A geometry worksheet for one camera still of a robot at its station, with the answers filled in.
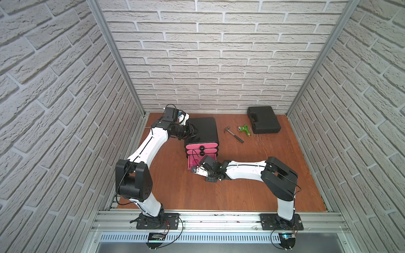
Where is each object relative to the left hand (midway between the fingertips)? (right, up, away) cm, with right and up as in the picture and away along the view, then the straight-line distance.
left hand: (200, 131), depth 83 cm
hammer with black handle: (+26, -6, +22) cm, 34 cm away
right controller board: (+41, -50, -14) cm, 66 cm away
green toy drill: (+31, +2, +26) cm, 40 cm away
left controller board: (-20, -50, -12) cm, 56 cm away
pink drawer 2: (+1, -12, +4) cm, 13 cm away
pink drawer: (+1, -8, 0) cm, 8 cm away
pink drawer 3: (-4, -17, +6) cm, 19 cm away
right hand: (+5, -23, +8) cm, 25 cm away
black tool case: (+46, +8, +30) cm, 56 cm away
